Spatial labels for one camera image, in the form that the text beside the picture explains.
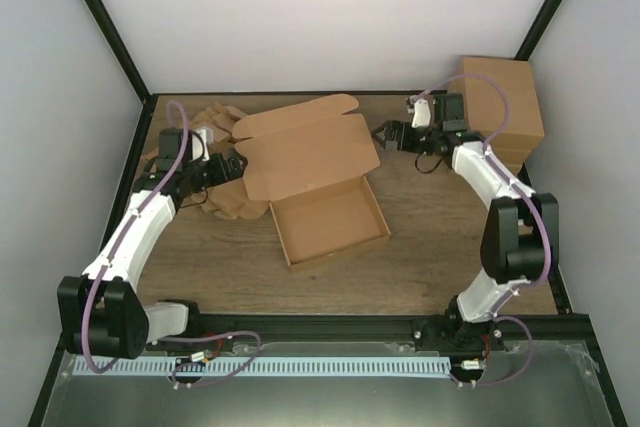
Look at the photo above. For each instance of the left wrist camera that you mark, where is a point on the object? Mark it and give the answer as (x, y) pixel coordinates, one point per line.
(202, 138)

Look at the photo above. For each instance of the stack of flat cardboard blanks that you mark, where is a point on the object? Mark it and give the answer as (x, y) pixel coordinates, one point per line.
(188, 184)

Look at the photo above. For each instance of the middle folded cardboard box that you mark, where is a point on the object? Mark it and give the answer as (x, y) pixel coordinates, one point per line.
(513, 148)

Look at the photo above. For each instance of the bottom folded cardboard box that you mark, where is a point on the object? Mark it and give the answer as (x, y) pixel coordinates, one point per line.
(515, 167)

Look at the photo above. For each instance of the folded cardboard box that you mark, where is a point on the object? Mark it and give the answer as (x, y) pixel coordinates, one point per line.
(499, 96)
(515, 167)
(513, 148)

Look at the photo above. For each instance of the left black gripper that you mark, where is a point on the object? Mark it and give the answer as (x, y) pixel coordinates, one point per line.
(221, 174)

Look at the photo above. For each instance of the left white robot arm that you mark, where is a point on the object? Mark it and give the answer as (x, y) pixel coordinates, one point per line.
(100, 311)

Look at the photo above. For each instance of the brown cardboard box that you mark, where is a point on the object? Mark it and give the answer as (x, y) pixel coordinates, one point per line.
(309, 161)

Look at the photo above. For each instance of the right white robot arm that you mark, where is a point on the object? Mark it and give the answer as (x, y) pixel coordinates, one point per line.
(520, 241)

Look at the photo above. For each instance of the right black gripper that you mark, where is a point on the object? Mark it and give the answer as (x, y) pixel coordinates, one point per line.
(393, 127)

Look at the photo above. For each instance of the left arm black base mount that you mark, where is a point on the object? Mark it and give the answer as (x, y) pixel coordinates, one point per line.
(202, 331)

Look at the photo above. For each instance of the light blue slotted cable duct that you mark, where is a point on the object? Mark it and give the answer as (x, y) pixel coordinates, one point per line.
(411, 367)

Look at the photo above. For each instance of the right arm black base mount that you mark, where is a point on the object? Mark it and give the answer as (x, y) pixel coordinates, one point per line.
(440, 334)

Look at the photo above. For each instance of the top folded cardboard box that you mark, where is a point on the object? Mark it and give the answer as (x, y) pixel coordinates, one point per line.
(499, 96)

